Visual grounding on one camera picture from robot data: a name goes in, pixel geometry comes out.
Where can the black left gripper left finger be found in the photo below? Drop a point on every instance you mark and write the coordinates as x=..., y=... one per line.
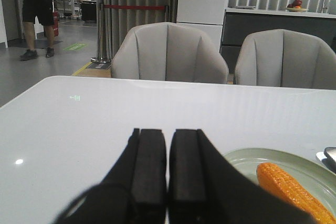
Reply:
x=133, y=191

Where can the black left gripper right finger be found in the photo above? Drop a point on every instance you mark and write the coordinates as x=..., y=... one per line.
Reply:
x=205, y=188

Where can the orange corn cob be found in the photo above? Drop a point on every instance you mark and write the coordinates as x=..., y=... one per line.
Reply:
x=281, y=184

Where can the light green plate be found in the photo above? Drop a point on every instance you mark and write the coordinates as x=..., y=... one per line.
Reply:
x=317, y=180

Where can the digital kitchen scale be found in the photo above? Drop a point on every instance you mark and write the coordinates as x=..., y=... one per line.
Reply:
x=327, y=158

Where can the grey upholstered chair left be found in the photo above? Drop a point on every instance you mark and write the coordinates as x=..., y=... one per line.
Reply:
x=169, y=52

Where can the grey upholstered chair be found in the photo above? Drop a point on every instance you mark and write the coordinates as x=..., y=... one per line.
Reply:
x=285, y=58
x=169, y=52

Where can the grey upholstered chair right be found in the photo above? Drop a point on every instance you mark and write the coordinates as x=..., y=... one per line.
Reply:
x=285, y=58

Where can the dark kitchen counter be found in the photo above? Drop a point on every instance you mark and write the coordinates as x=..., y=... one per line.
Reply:
x=238, y=23

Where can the white refrigerator cabinet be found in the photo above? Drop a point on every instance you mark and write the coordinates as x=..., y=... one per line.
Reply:
x=206, y=15

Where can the fruit bowl on counter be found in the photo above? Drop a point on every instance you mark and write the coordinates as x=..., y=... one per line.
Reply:
x=296, y=6

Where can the person in black clothes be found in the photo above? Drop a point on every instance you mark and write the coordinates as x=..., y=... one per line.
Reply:
x=43, y=11

